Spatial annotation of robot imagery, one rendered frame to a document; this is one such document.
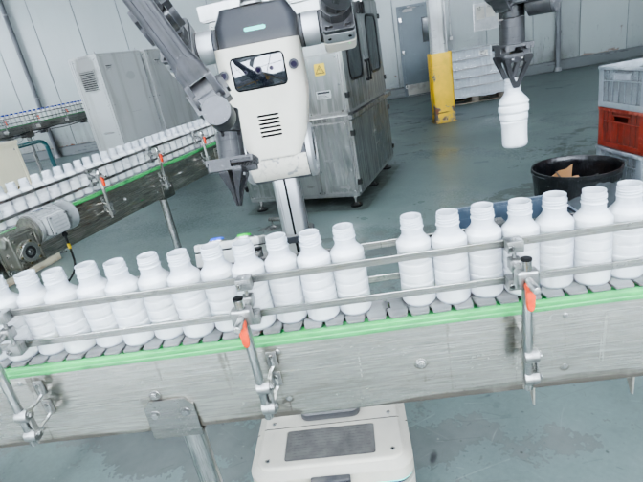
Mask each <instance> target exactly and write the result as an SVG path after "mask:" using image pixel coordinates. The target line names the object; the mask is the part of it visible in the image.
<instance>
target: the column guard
mask: <svg viewBox="0 0 643 482"><path fill-rule="evenodd" d="M427 58H428V69H429V81H430V92H431V102H432V123H433V124H435V123H438V124H439V123H445V122H451V121H457V119H456V118H455V91H454V77H453V63H452V51H448V52H444V53H438V54H433V55H431V54H428V55H427Z"/></svg>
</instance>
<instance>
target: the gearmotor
mask: <svg viewBox="0 0 643 482"><path fill-rule="evenodd" d="M79 222H80V215H79V212H78V209H77V208H76V207H75V206H74V205H73V204H72V203H70V202H68V201H65V200H62V201H59V202H56V203H54V204H51V205H49V206H47V207H43V208H39V209H37V210H35V211H32V212H30V213H29V214H26V215H23V216H21V217H20V218H19V219H18V220H17V222H16V228H15V229H12V230H9V231H6V232H4V233H2V234H0V260H1V264H2V265H3V267H4V269H5V271H6V272H7V274H8V276H10V277H13V276H14V275H15V274H16V271H21V272H22V271H26V270H28V269H29V268H31V267H33V266H35V265H36V264H38V263H40V262H42V261H44V260H46V259H47V257H46V254H45V252H44V251H43V248H42V246H41V244H42V243H44V242H46V241H48V240H50V239H52V238H54V237H56V236H58V235H60V234H62V236H63V237H65V239H66V242H67V246H68V248H69V250H70V253H71V255H72V257H73V260H74V267H75V266H76V264H77V263H76V259H75V257H74V254H73V251H72V247H71V244H70V243H69V240H68V238H67V235H68V233H67V232H66V231H67V230H70V229H72V228H74V227H76V226H77V225H78V224H79Z"/></svg>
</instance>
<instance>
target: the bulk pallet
mask: <svg viewBox="0 0 643 482"><path fill-rule="evenodd" d="M494 45H499V43H491V44H481V45H477V46H472V47H466V48H461V49H456V50H451V51H452V63H453V77H454V91H455V99H461V100H456V101H455V102H459V101H464V100H471V101H467V102H462V103H457V104H455V106H457V105H461V104H467V103H473V102H478V101H484V100H489V99H499V98H502V96H503V94H504V89H503V88H504V81H503V79H502V76H501V74H500V73H499V70H498V68H497V67H496V65H495V63H494V61H493V57H495V52H492V46H494ZM486 95H488V96H486ZM480 96H482V97H480ZM491 96H496V97H493V98H488V99H480V98H486V97H491Z"/></svg>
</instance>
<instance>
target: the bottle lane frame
mask: <svg viewBox="0 0 643 482"><path fill-rule="evenodd" d="M587 290H588V292H587V293H586V294H580V295H573V296H570V295H569V294H567V293H566V292H564V293H565V295H564V296H558V297H552V298H546V297H545V296H543V295H541V297H542V298H541V299H536V306H535V310H534V311H533V328H534V334H533V341H534V346H535V347H537V348H538V350H539V351H540V350H541V351H542V353H543V357H542V358H541V360H540V362H539V370H540V372H541V373H542V375H543V379H542V380H541V382H540V383H539V384H533V388H537V387H546V386H554V385H563V384H572V383H587V382H596V381H604V380H613V379H622V378H630V377H639V376H643V286H639V285H637V284H636V283H634V287H632V288H625V289H615V288H613V287H612V286H611V290H609V291H603V292H595V293H594V292H592V291H591V290H589V289H587ZM451 309H452V310H451V311H448V312H440V313H434V312H433V311H432V310H430V312H429V313H428V314H426V315H418V316H412V315H411V313H409V312H408V315H407V316H406V317H402V318H390V317H389V316H388V315H386V319H381V320H374V321H368V319H367V318H365V321H364V322H359V323H351V324H347V322H346V320H344V323H343V325H337V326H329V327H326V325H325V323H324V324H323V325H322V327H321V328H315V329H307V330H306V329H305V327H304V326H303V325H302V327H301V330H299V331H293V332H284V329H283V328H282V329H281V331H280V333H277V334H271V335H264V334H263V331H261V333H260V335H259V336H255V337H253V338H254V341H255V348H256V352H257V355H258V358H259V362H260V366H261V370H262V373H263V377H264V380H266V379H268V374H269V370H270V367H271V366H268V363H267V359H266V355H265V352H269V351H275V352H276V356H277V363H278V365H276V366H275V369H274V371H280V375H281V378H282V382H283V385H280V386H279V390H278V393H277V403H279V409H278V410H277V413H276V414H274V417H281V416H290V415H299V414H307V413H316V412H325V411H333V410H342V409H350V408H358V407H367V406H376V405H392V404H401V403H409V402H418V401H426V400H434V399H443V398H452V397H460V396H469V395H477V394H486V393H495V392H502V391H511V390H520V389H523V380H522V377H521V371H522V357H521V349H522V331H521V299H520V298H519V302H514V303H506V304H500V303H499V302H498V301H496V305H492V306H484V307H477V305H476V304H474V308H470V309H462V310H456V309H455V307H454V306H453V307H451ZM123 350H124V349H123ZM123 350H122V351H121V353H120V354H116V355H108V356H105V355H104V353H105V352H104V353H103V354H102V355H101V356H99V357H93V358H85V356H84V357H83V358H81V359H78V360H70V361H67V360H66V359H64V360H63V361H57V362H47V361H45V362H44V363H41V364H35V365H29V364H26V365H25V366H19V367H13V368H11V366H9V367H7V368H5V369H4V370H5V372H6V374H7V376H8V378H9V380H10V382H11V385H12V387H13V389H14V391H15V393H16V395H17V397H18V399H19V400H20V402H21V404H22V406H23V407H24V408H28V407H30V406H31V405H32V404H33V403H34V401H35V400H36V399H37V397H38V396H39V395H38V394H37V392H36V390H35V388H34V386H33V381H42V382H43V384H44V386H45V388H46V390H47V394H44V395H43V397H42V399H41V400H46V399H51V401H52V403H53V405H54V407H55V412H53V414H52V416H51V417H50V419H49V420H48V422H47V423H46V424H45V426H44V427H43V431H44V434H43V436H42V438H41V439H40V443H39V444H43V443H52V442H60V441H69V440H77V439H86V438H95V437H103V436H112V435H120V434H128V433H137V432H146V431H152V429H151V427H150V424H149V422H148V420H147V418H146V415H145V413H144V409H145V407H146V406H147V404H148V402H149V401H153V400H162V399H169V398H177V397H186V398H188V399H189V400H191V401H192V402H194V404H195V407H196V410H197V413H198V416H199V418H200V421H201V424H202V426H204V425H213V424H222V423H230V422H239V421H248V420H256V419H265V416H264V415H263V414H262V410H261V402H260V399H259V395H257V393H256V388H255V378H254V375H253V371H252V368H251V365H250V361H249V357H248V354H247V350H246V348H245V347H244V346H243V344H242V341H241V338H240V337H239V338H238V339H233V340H223V335H222V337H221V338H220V340H219V341H212V342H203V339H201V340H200V342H199V343H196V344H190V345H183V342H181V343H180V345H179V346H174V347H168V348H164V347H163V344H162V345H161V347H160V348H158V349H152V350H144V348H142V349H141V350H140V351H138V352H130V353H124V352H123ZM23 433H24V431H23V429H22V427H21V426H20V424H17V423H16V422H15V421H14V420H13V411H12V409H11V406H10V404H9V402H8V400H7V398H6V396H5V394H4V392H3V391H2V389H1V387H0V449H1V448H9V447H18V446H27V445H29V444H30V443H29V442H25V441H24V439H23Z"/></svg>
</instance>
